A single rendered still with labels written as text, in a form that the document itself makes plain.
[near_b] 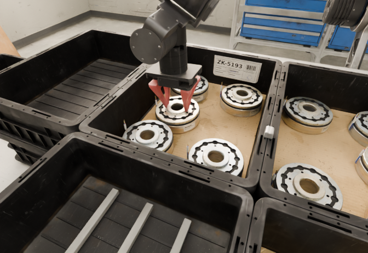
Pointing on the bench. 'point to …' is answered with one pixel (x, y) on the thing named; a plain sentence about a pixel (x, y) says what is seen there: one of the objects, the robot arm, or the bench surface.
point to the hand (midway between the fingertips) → (176, 105)
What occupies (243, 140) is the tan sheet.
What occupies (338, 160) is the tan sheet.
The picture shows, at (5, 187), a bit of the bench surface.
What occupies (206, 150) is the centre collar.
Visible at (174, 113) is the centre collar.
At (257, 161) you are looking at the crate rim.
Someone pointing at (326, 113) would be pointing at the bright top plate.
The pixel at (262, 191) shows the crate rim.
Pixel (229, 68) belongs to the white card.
